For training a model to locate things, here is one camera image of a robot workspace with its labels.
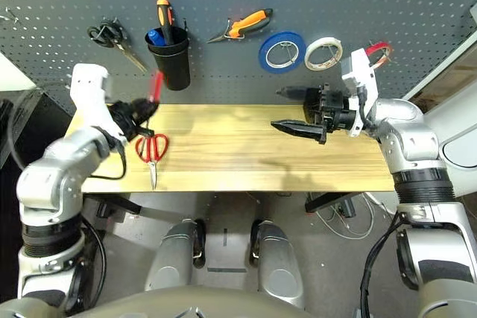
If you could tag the white pegboard frame post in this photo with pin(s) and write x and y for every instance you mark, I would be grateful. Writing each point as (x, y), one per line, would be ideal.
(441, 65)

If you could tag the blue marker pen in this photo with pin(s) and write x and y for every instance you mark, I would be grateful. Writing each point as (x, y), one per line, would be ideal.
(154, 37)

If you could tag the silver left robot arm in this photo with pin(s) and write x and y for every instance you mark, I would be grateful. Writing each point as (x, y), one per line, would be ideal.
(56, 169)

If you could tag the white side box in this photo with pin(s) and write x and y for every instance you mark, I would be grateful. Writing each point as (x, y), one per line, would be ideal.
(11, 76)

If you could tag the silver robot leg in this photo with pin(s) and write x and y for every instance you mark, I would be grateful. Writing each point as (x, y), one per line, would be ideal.
(275, 258)
(173, 254)

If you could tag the grey robot torso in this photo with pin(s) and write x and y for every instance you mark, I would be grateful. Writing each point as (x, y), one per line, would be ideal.
(186, 301)

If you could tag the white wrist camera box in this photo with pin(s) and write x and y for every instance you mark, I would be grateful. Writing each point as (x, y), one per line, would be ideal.
(359, 68)
(87, 83)

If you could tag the silver left robot leg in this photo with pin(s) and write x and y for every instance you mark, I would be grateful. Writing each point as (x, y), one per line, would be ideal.
(173, 254)

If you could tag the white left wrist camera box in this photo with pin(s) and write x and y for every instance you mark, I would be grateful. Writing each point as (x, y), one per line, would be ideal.
(87, 83)

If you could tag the orange and black screwdriver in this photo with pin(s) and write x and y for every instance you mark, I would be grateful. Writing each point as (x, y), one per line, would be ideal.
(164, 12)

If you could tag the red tape roll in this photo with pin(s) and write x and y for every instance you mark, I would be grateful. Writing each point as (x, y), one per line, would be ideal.
(374, 50)

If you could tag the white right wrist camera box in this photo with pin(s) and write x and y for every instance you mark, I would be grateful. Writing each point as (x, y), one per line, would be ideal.
(359, 68)

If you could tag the blue tape roll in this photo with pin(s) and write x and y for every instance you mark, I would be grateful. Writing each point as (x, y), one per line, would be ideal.
(263, 57)

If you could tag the silver right robot leg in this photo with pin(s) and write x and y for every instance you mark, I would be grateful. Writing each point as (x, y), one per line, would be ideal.
(275, 258)

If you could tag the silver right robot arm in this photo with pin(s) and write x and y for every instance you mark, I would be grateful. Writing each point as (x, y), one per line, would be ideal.
(413, 146)

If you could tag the metal peg hook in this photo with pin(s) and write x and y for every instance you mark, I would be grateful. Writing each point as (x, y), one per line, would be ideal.
(3, 17)
(13, 14)

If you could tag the black plastic cup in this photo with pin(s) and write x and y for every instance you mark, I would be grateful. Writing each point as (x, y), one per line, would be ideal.
(175, 68)

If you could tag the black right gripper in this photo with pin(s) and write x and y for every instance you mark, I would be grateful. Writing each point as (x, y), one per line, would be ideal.
(329, 109)

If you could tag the orange and black pliers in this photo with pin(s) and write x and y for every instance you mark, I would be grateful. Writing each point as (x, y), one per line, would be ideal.
(249, 20)

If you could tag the black table leg bracket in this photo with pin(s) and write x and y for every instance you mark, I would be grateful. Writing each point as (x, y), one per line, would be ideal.
(324, 200)
(123, 204)

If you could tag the large white rounded appliance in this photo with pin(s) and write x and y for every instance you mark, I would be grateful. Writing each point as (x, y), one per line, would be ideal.
(462, 169)

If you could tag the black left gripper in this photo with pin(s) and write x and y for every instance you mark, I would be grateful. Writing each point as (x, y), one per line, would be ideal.
(124, 118)

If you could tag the translucent plastic bin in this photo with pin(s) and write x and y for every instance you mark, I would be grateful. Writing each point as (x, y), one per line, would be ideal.
(474, 12)

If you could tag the black side cabinet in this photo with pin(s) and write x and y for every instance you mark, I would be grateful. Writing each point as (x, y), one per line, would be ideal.
(26, 109)

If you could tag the white tape roll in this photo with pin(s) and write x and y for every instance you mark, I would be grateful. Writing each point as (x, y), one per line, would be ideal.
(308, 59)

